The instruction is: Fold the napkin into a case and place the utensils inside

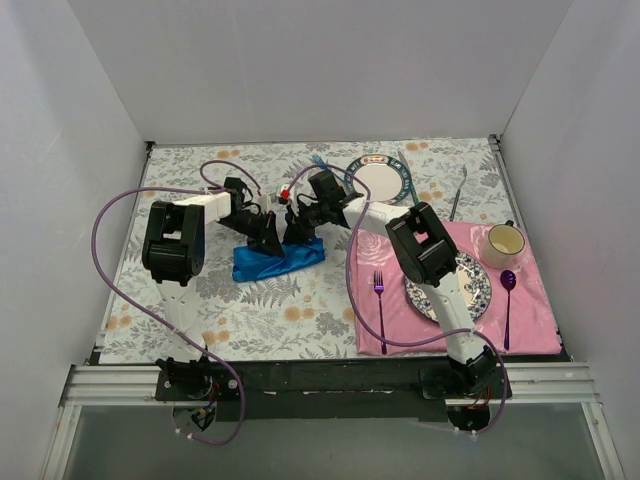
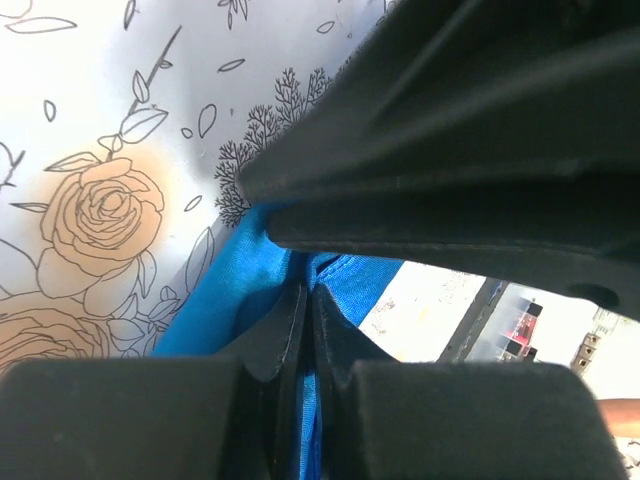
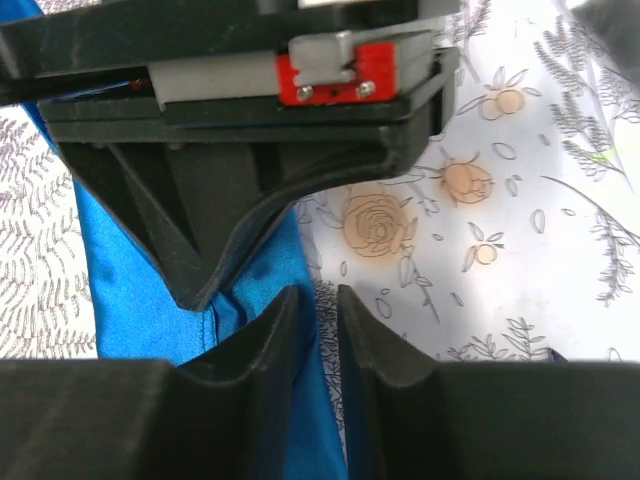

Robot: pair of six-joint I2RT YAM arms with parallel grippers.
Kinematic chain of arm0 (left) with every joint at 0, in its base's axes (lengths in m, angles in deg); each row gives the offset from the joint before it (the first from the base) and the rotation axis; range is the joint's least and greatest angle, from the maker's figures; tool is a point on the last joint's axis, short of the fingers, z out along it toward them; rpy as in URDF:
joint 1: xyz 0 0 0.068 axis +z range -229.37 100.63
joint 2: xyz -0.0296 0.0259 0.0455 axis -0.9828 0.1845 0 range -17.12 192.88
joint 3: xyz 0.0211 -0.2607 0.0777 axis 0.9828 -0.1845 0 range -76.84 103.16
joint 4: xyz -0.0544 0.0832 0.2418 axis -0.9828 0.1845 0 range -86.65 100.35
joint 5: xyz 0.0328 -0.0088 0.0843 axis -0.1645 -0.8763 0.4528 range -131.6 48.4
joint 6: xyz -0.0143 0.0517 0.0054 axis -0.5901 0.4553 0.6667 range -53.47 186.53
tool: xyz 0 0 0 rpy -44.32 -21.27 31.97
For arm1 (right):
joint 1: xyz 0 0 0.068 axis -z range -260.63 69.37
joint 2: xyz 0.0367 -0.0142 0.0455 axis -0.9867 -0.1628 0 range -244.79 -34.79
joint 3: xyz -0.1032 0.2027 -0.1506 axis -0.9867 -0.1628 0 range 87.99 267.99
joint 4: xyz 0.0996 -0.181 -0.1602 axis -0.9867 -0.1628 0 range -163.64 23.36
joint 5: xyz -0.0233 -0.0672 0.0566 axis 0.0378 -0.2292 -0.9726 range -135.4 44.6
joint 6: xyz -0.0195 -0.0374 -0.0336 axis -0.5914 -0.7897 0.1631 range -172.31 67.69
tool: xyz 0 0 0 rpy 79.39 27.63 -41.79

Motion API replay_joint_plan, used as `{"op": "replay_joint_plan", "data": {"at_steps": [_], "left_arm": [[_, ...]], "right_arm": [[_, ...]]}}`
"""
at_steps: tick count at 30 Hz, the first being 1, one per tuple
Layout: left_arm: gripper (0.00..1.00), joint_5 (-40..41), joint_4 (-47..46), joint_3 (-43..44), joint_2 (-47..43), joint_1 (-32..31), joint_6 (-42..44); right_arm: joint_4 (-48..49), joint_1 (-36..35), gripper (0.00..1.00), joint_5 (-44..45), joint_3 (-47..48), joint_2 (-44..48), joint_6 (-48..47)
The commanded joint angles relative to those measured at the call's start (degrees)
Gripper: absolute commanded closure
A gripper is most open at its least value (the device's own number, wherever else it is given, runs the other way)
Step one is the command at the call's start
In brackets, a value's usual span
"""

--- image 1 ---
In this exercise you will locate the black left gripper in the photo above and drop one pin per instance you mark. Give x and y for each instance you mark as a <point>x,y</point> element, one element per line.
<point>267,228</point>

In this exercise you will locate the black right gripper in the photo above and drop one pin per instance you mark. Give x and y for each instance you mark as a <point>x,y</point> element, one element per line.
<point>299,225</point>

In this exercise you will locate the blue satin napkin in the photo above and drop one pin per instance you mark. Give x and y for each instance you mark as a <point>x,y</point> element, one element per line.
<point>250,265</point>

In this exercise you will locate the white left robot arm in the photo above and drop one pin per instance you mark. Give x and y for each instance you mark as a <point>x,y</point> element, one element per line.
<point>174,253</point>

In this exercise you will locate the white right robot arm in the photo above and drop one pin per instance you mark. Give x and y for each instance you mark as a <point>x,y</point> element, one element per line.
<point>426,253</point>

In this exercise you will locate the floral tablecloth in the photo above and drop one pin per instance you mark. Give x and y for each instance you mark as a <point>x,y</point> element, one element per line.
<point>303,315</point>

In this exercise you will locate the blue fork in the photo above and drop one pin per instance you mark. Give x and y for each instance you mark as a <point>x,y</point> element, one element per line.
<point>317,160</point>

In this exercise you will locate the purple metallic fork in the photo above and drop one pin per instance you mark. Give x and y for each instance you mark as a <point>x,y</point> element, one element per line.
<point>378,285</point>

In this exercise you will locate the white plate teal rim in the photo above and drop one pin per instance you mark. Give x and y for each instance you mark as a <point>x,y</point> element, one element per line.
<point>388,179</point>

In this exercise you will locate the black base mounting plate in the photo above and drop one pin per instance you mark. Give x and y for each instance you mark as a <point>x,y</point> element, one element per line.
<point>328,389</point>

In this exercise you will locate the blue floral dinner plate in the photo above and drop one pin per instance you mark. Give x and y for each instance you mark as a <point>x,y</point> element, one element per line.
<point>474,283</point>

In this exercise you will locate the cream ceramic mug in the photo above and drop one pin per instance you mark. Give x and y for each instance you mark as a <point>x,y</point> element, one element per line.
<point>502,246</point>

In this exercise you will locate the purple metallic spoon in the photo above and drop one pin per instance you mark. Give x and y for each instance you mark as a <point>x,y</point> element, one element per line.
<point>508,281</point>

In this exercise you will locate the pink floral placemat cloth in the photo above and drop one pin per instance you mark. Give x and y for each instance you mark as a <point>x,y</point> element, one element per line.
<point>532,325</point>

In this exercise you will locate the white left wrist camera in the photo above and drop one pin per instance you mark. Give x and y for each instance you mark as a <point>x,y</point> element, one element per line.
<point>267,201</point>

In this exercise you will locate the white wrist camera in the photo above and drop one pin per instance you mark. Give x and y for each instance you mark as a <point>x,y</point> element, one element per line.
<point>287,195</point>
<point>267,201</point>

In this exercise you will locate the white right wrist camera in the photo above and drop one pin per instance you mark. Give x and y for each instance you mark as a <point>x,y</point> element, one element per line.
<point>287,195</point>

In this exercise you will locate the aluminium frame rail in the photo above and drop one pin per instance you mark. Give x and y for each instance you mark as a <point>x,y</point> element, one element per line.
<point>530,382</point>

